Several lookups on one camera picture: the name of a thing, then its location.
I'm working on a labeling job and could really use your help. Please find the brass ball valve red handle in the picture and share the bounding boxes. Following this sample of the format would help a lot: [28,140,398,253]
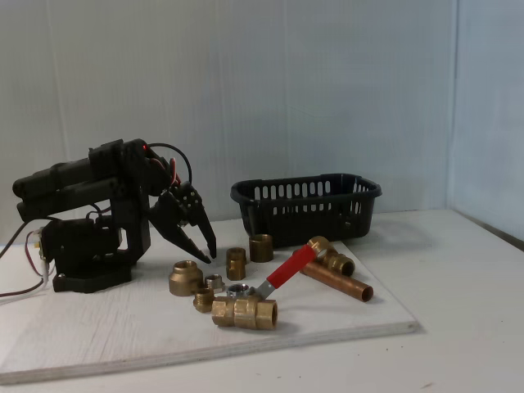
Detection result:
[211,246,317,330]

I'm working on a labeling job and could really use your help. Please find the brass bell reducer fitting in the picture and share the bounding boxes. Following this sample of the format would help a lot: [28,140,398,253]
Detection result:
[168,261,205,296]

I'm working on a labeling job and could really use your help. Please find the brass hex double nipple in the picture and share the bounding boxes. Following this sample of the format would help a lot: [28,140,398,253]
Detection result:
[225,247,246,282]

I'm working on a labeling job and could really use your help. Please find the dark brass coupling sleeve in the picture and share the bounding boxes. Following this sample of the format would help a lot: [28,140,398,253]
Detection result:
[248,233,274,264]

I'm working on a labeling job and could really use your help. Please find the small brass threaded nipple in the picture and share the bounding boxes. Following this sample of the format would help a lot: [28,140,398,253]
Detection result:
[193,287,215,314]

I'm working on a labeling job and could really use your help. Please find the black plastic slotted basket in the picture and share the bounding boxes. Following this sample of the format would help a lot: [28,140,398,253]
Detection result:
[230,174,383,250]

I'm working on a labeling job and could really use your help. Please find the white painted wooden board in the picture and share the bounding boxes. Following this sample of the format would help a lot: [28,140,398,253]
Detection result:
[0,216,422,386]

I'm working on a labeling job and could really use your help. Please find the small controller circuit board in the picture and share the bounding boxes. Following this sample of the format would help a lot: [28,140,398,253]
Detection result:
[34,228,47,263]

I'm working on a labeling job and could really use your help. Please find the brass tee fitting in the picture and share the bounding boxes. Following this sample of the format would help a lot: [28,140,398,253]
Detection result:
[307,236,356,276]

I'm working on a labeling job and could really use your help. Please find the copper pipe piece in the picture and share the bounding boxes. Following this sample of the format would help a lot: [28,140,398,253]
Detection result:
[300,260,374,304]

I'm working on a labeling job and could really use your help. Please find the red white servo wires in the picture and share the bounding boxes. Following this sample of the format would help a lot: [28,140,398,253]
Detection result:
[165,157,183,190]

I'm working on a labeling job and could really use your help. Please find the black camera cable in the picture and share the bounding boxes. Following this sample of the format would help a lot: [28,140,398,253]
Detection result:
[147,142,193,185]

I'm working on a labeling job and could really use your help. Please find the white cable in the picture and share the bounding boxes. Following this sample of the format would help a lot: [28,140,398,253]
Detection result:
[0,231,56,306]

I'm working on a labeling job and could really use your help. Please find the red wire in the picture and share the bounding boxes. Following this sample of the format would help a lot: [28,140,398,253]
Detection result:
[0,231,54,299]

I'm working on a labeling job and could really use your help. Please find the black power cable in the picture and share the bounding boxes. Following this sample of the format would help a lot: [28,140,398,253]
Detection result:
[0,220,28,259]

